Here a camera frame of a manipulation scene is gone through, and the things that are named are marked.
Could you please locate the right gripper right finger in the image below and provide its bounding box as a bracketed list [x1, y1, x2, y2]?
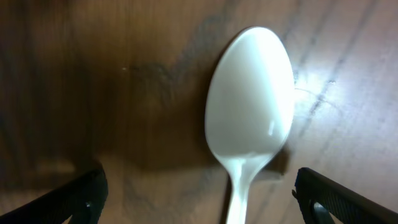
[292, 167, 397, 224]

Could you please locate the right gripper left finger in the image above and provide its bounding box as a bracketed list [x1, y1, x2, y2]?
[1, 168, 108, 223]

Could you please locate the white plastic spoon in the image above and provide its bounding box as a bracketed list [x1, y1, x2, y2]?
[205, 27, 295, 224]

